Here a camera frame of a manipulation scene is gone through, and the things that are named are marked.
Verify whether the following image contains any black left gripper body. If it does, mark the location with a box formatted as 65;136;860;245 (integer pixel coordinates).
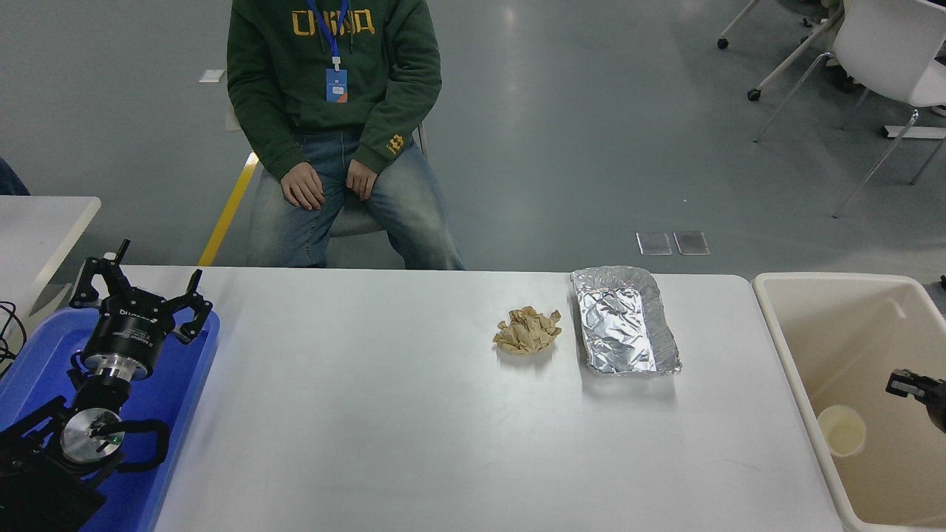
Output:
84;301;178;366

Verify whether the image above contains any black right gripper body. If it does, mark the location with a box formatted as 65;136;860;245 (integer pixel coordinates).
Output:
922;378;946;435

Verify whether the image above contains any white paper cup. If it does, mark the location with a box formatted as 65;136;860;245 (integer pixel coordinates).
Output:
817;404;868;457

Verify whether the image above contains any silver foil tray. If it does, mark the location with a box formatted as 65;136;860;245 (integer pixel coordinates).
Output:
570;266;682;376

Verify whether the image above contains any tan paper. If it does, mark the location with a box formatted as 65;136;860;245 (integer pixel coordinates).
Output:
493;306;562;356

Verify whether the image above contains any person's right hand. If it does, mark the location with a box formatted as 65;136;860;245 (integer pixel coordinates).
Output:
281;162;325;212

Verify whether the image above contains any person's left hand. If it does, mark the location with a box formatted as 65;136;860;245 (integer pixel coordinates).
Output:
345;158;379;202

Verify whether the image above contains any blue plastic tray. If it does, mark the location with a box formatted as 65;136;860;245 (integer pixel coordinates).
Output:
0;307;221;532

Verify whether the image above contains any large pale plastic bin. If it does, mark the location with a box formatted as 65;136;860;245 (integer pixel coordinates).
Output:
752;272;946;532

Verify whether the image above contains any white side table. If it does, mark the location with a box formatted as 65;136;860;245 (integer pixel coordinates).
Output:
0;195;102;326

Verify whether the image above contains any yellow floor tape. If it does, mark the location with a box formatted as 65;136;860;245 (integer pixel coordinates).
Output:
198;151;259;267

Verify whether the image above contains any person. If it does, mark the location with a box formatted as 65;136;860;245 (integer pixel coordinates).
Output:
0;157;30;196
225;0;466;270

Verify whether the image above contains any white shell chair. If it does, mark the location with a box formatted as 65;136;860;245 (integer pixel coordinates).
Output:
752;0;946;219

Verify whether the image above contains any rolling office chair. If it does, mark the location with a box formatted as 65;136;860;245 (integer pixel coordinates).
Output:
715;0;851;103

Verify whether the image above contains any black cable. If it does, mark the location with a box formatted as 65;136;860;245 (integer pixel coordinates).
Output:
0;299;29;370

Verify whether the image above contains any blue lanyard badge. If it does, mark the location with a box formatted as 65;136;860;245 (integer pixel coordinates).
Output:
307;0;350;104

